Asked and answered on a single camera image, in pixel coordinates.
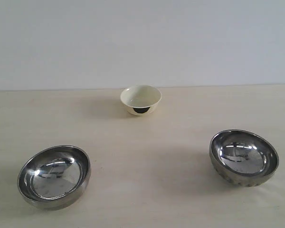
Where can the smooth steel bowl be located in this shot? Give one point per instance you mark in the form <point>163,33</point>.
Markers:
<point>55,178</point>

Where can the cream ceramic bowl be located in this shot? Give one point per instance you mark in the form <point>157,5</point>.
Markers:
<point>140,100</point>

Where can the dimpled steel bowl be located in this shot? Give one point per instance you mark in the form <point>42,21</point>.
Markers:
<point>243,158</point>

